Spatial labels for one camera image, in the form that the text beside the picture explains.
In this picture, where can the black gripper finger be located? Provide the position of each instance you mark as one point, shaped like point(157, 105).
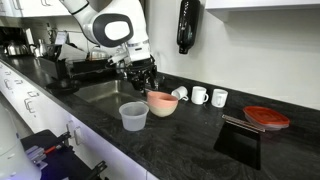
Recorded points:
point(152, 81)
point(138, 86)

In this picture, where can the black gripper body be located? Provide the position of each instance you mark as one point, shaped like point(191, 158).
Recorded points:
point(141, 70)

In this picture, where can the pink bowl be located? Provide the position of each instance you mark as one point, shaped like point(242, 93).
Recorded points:
point(162, 99)

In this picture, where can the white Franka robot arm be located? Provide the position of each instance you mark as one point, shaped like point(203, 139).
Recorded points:
point(113, 30)

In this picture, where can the beige bowl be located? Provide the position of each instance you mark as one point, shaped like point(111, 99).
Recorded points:
point(162, 111)

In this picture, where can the stainless steel sink basin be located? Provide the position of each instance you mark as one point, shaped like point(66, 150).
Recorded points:
point(103, 95)

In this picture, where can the metal bowl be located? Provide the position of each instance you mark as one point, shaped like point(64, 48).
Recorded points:
point(98, 54)

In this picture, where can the chrome gooseneck faucet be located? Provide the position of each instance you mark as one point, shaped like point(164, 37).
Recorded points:
point(121, 70)

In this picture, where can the white mug lying sideways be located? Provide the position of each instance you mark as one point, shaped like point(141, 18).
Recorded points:
point(179, 92)

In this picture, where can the translucent plastic cup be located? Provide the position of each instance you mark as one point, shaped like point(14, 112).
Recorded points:
point(134, 116)

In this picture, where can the white upright mug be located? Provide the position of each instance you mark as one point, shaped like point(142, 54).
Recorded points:
point(219, 98)
point(198, 95)

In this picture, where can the black dish rack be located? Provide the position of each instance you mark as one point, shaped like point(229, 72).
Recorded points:
point(83, 68)

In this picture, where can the white angled sheet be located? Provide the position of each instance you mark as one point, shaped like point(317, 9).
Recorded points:
point(71, 52)

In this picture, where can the black frying pan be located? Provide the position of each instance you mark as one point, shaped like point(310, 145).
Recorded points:
point(63, 86)

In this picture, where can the white base cabinet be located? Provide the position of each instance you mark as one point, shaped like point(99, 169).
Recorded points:
point(50, 110)

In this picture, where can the thin metal bar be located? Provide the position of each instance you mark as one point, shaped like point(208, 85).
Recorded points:
point(243, 123)

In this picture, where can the steel jug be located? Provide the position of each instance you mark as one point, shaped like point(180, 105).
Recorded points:
point(40, 48)

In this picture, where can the black robot cart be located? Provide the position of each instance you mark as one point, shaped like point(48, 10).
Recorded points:
point(63, 165)

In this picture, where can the aluminium profile bar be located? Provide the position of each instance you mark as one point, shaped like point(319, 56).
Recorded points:
point(35, 154)

